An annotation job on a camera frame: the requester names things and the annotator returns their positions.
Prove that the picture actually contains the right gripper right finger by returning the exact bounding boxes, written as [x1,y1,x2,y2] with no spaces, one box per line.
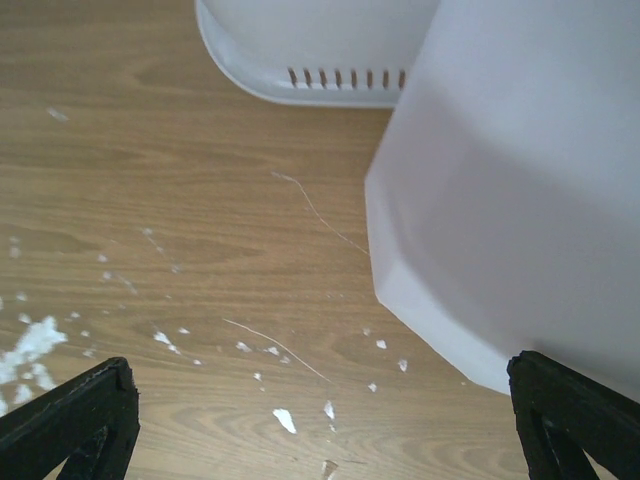
[507,351,639,479]

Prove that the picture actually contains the white plastic shard pile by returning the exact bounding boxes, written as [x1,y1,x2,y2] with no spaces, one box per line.
[1,315,68,391]

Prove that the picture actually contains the white plastic basin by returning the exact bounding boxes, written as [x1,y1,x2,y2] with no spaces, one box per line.
[194,0,439,108]

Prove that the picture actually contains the white octagonal bin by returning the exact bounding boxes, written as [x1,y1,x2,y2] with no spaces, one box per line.
[365,1,639,399]

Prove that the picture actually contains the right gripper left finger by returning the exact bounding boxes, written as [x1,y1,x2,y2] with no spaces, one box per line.
[1,357,140,479]

